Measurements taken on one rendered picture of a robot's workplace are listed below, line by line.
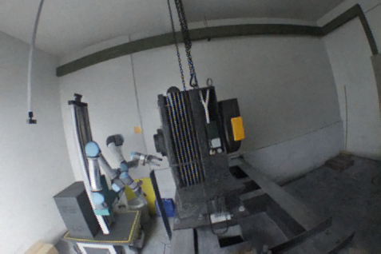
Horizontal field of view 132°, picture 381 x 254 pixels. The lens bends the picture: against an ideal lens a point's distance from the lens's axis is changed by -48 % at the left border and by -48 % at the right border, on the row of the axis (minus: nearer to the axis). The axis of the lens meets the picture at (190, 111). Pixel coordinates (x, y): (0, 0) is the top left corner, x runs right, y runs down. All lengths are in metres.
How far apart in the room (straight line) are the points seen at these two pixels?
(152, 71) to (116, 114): 0.84
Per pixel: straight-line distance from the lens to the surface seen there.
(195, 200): 1.07
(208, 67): 2.50
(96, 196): 1.49
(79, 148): 1.74
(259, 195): 1.49
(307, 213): 1.23
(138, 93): 2.50
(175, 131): 1.19
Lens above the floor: 1.42
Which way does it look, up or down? 1 degrees up
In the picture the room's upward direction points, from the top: 11 degrees counter-clockwise
